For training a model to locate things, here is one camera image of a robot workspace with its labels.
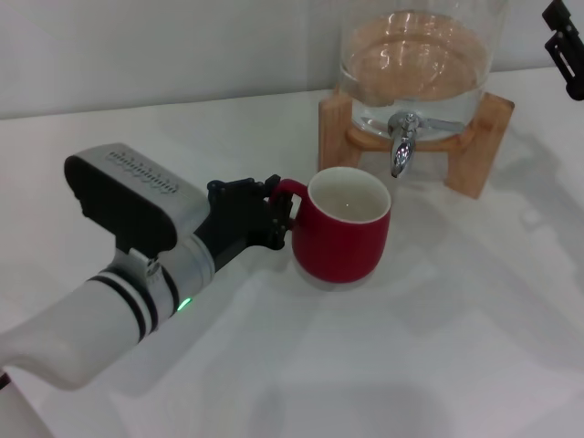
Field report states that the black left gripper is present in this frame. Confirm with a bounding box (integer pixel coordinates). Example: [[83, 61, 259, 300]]
[[193, 173, 296, 275]]

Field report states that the red ceramic cup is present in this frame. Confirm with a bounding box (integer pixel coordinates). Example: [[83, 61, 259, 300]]
[[268, 166, 392, 283]]

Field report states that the glass water dispenser jar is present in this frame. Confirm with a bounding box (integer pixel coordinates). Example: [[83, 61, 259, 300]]
[[338, 0, 507, 141]]

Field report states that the wooden dispenser stand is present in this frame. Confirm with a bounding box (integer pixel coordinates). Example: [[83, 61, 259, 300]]
[[318, 84, 516, 201]]

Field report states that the left wrist camera housing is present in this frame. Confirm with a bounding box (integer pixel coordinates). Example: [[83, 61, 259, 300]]
[[63, 142, 211, 252]]

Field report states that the chrome faucet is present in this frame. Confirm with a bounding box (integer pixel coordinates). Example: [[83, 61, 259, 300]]
[[388, 112, 419, 180]]

